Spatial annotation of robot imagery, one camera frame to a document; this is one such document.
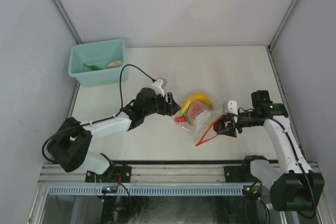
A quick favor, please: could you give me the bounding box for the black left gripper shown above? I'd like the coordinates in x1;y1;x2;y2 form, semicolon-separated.
143;91;180;117

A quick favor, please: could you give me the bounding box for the dark red fake fruit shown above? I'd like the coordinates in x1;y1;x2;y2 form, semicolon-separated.
213;121;225;133

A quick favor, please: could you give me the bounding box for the clear zip top bag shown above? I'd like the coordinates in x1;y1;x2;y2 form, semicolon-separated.
173;107;222;147

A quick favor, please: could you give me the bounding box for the green fake chili pepper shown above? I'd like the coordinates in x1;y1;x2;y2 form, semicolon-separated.
84;63;102;71

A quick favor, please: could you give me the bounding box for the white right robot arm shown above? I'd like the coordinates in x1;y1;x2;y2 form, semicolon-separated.
214;90;324;214

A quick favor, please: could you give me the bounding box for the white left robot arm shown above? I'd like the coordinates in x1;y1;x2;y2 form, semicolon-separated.
44;88;181;182

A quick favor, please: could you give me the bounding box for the red fake chili pepper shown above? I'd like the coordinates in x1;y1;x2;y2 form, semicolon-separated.
174;116;187;123

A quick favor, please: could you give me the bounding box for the red fake watermelon slice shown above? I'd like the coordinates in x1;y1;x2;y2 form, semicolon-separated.
184;101;208;125

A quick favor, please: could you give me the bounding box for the yellow fake banana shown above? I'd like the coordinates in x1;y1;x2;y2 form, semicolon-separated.
181;92;213;116

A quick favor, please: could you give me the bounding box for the teal plastic bin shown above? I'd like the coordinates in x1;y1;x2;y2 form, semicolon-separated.
68;39;128;87

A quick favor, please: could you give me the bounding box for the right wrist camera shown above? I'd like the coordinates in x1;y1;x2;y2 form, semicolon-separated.
223;100;238;115

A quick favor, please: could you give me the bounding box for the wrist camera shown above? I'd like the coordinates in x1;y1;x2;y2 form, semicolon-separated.
223;100;238;115
151;78;167;97

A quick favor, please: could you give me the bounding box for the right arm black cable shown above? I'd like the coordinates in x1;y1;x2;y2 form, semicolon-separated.
223;107;317;218

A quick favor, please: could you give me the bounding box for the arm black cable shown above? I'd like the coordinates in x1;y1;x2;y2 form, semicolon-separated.
41;63;158;164
223;107;317;218

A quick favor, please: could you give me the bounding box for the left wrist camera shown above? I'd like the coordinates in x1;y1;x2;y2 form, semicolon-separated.
151;78;167;97

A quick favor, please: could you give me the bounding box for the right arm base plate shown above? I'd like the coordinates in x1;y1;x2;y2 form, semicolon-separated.
224;166;260;183

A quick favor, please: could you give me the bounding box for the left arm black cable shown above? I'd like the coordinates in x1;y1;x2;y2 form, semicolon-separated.
41;63;158;164

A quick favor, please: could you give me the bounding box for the blue slotted cable duct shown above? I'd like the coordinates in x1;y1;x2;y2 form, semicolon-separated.
49;185;246;196

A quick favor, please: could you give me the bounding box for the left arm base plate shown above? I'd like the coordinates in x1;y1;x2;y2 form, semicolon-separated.
85;165;132;183

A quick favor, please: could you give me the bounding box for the aluminium frame rail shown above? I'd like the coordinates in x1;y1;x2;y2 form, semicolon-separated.
38;164;241;185

